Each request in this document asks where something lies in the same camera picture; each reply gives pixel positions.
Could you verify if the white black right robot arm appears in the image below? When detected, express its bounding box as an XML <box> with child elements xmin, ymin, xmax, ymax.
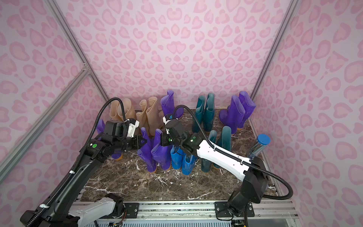
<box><xmin>160</xmin><ymin>114</ymin><xmax>268</xmax><ymax>216</ymax></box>

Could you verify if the aluminium corner frame post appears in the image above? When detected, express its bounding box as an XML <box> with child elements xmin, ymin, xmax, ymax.
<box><xmin>1</xmin><ymin>1</ymin><xmax>108</xmax><ymax>182</ymax></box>

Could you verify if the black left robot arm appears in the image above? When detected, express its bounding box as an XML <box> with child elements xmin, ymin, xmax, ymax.
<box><xmin>20</xmin><ymin>119</ymin><xmax>147</xmax><ymax>227</ymax></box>

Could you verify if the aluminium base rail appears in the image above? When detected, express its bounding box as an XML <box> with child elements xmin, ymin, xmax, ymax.
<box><xmin>55</xmin><ymin>199</ymin><xmax>301</xmax><ymax>227</ymax></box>

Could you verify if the right aluminium corner post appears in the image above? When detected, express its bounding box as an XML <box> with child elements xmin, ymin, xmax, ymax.
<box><xmin>245</xmin><ymin>0</ymin><xmax>301</xmax><ymax>111</ymax></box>

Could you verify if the blue rain boot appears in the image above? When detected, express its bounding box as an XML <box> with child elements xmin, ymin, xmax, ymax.
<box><xmin>182</xmin><ymin>154</ymin><xmax>196</xmax><ymax>176</ymax></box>
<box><xmin>170</xmin><ymin>146</ymin><xmax>184</xmax><ymax>170</ymax></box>

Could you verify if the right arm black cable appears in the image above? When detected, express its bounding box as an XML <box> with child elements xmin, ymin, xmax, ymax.
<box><xmin>171</xmin><ymin>104</ymin><xmax>294</xmax><ymax>227</ymax></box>

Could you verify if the dark green rain boot front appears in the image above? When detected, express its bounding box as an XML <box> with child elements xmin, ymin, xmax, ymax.
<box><xmin>203</xmin><ymin>93</ymin><xmax>215</xmax><ymax>132</ymax></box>

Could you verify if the blue capped clear bottle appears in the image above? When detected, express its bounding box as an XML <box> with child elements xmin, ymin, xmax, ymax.
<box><xmin>247</xmin><ymin>134</ymin><xmax>271</xmax><ymax>159</ymax></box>

